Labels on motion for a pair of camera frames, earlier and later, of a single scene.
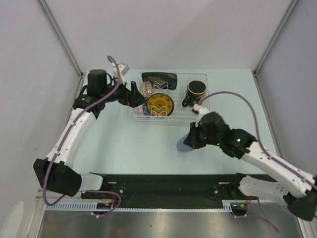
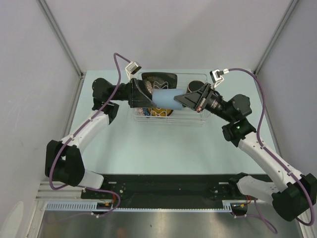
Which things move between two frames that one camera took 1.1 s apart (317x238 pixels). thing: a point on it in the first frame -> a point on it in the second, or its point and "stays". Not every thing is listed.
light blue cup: [182, 147] -> [164, 98]
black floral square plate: [161, 80] stays
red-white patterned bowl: [146, 89] stays
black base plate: [167, 190] stays
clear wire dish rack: [171, 97] stays
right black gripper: [191, 140] -> [197, 100]
